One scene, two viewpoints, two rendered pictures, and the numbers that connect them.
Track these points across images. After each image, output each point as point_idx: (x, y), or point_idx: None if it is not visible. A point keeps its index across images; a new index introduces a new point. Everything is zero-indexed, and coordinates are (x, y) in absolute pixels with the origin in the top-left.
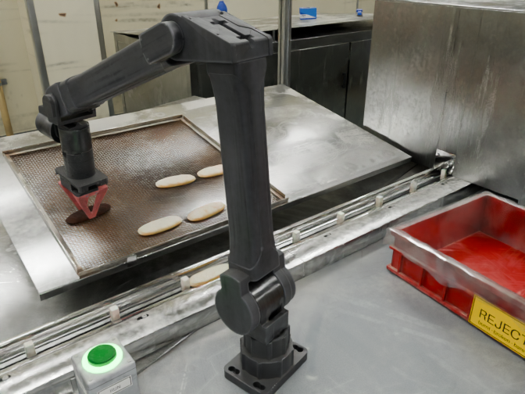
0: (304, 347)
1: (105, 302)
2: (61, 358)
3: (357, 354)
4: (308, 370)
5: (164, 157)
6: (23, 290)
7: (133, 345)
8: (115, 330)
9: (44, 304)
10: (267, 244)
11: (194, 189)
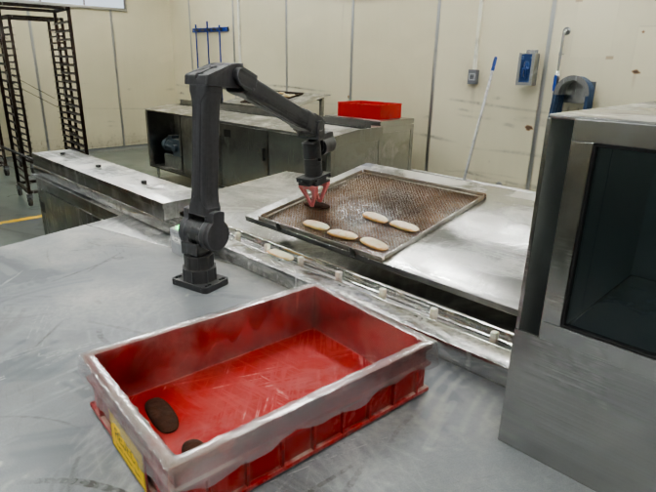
0: (208, 287)
1: (245, 232)
2: None
3: (204, 308)
4: (193, 294)
5: (408, 207)
6: None
7: None
8: None
9: (262, 231)
10: (196, 195)
11: (370, 225)
